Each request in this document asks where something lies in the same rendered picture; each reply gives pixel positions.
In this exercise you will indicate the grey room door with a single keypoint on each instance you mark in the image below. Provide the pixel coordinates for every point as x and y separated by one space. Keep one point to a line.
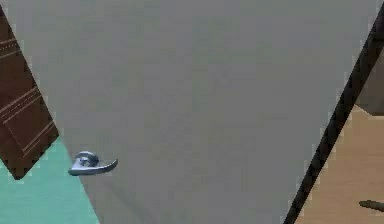
206 100

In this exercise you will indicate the dark brown wooden cabinet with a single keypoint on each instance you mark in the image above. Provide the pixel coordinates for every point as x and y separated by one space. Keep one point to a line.
20 110

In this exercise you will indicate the small dark flat object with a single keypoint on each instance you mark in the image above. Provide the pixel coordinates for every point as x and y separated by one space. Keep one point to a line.
373 205

